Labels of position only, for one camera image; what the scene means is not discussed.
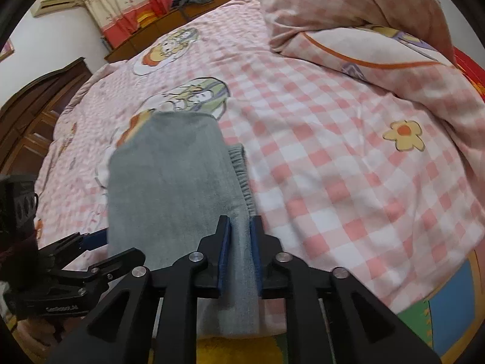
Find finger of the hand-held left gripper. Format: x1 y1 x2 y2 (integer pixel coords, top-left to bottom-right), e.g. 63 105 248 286
47 248 146 292
36 231 110 264

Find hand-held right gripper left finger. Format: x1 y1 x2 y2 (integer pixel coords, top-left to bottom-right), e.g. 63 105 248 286
47 215 232 364

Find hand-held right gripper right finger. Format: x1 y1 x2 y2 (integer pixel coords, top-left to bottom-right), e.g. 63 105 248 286
250 215 443 364

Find grey pants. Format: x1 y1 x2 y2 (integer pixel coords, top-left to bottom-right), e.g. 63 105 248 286
107 111 262 340

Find dark wooden headboard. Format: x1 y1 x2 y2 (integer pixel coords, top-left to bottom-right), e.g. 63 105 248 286
0 57 97 183

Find yellow fluffy blanket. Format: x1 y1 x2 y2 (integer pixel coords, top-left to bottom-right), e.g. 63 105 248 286
148 334 289 364

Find pink checked printed bedsheet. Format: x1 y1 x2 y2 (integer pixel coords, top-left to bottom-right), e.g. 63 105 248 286
11 0 485 353

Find colourful cartoon mat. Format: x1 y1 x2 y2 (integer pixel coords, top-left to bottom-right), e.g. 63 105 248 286
396 250 485 361

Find printed curtain with red hem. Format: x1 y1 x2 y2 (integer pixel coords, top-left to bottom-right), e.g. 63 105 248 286
72 0 177 50

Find pink checked duvet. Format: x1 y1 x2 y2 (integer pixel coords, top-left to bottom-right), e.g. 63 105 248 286
255 0 485 171

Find red printed pillow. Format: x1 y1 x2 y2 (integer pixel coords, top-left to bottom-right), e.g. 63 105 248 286
453 45 485 103

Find framed wall picture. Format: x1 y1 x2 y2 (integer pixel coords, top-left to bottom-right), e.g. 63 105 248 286
0 40 16 63

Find wall air conditioner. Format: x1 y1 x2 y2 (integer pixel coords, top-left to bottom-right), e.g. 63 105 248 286
31 0 86 18

